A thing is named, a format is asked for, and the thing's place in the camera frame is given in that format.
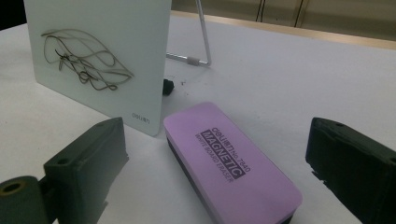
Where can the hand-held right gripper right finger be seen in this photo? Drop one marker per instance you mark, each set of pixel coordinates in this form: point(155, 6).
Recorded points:
point(355, 165)

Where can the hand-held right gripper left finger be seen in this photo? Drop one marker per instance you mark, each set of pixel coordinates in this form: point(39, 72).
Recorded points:
point(84, 174)

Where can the purple whiteboard eraser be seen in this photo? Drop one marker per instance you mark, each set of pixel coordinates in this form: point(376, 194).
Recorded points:
point(230, 174)

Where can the small white whiteboard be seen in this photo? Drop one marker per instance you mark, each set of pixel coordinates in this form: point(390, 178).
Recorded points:
point(124, 40)

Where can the black rubber stand foot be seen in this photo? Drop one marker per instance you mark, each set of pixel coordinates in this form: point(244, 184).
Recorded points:
point(168, 87)

